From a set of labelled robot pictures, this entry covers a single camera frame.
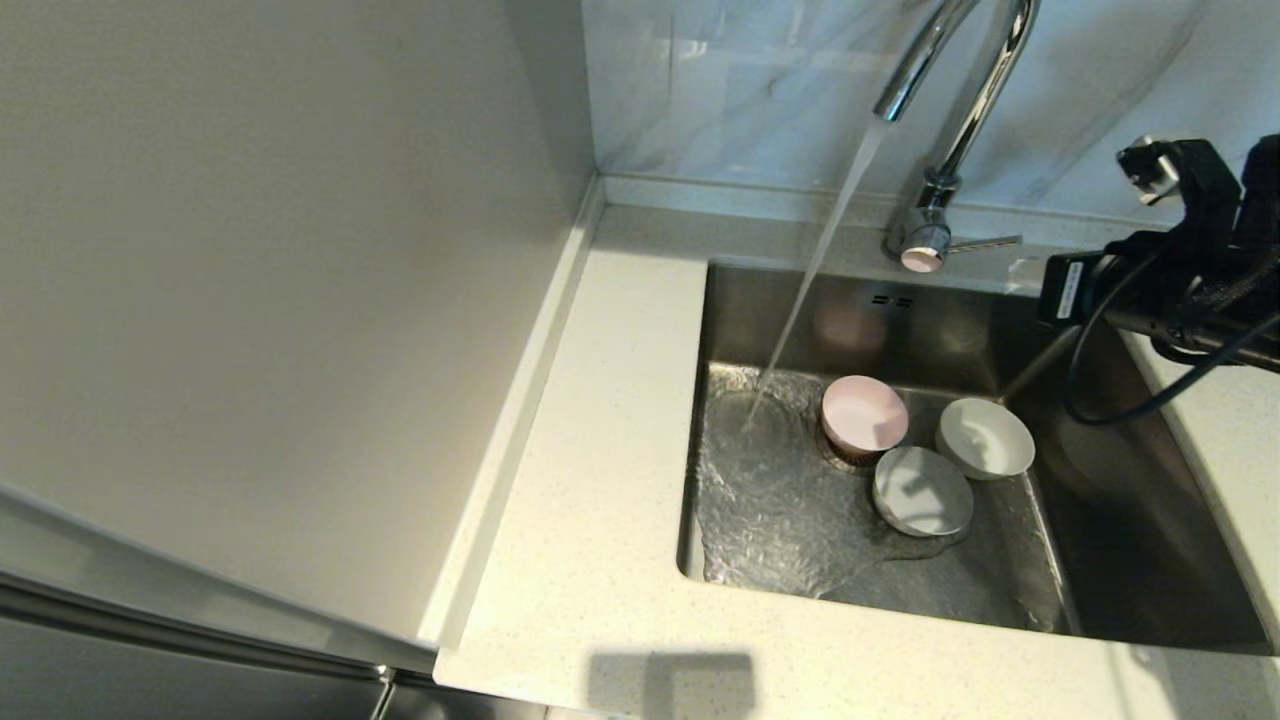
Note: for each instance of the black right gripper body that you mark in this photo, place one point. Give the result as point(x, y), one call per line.
point(1145, 290)

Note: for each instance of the white bowl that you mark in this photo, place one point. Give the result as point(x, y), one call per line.
point(986, 437)

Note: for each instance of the pale grey bowl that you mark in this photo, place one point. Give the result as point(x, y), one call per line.
point(923, 492)

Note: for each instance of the pink bowl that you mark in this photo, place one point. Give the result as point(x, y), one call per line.
point(865, 412)

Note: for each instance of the stainless steel sink basin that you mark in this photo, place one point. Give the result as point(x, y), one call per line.
point(1130, 570)

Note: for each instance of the round metal sink drain strainer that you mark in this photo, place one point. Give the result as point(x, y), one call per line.
point(845, 460)

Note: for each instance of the chrome gooseneck faucet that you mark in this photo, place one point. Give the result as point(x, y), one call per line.
point(980, 100)

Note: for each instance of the running water stream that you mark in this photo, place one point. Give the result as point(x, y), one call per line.
point(825, 250)

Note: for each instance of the large white cabinet side panel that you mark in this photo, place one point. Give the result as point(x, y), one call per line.
point(250, 300)

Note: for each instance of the stainless steel appliance front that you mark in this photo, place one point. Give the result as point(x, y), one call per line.
point(150, 670)

